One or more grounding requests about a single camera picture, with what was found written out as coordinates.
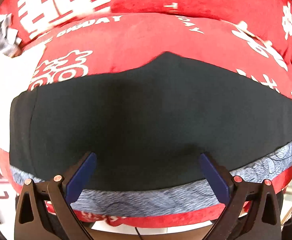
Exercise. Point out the red sofa cover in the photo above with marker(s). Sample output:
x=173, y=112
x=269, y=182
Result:
x=252, y=38

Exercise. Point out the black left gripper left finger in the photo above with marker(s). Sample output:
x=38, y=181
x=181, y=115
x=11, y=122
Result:
x=32, y=221

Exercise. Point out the grey fuzzy cloth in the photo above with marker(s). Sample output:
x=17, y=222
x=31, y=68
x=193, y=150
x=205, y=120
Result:
x=9, y=40

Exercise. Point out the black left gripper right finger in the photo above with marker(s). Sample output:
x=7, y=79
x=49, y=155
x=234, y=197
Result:
x=251, y=211

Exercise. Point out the white cream blanket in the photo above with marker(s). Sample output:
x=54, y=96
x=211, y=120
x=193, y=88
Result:
x=15, y=76

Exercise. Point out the black pants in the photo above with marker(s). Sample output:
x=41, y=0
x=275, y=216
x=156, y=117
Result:
x=147, y=127

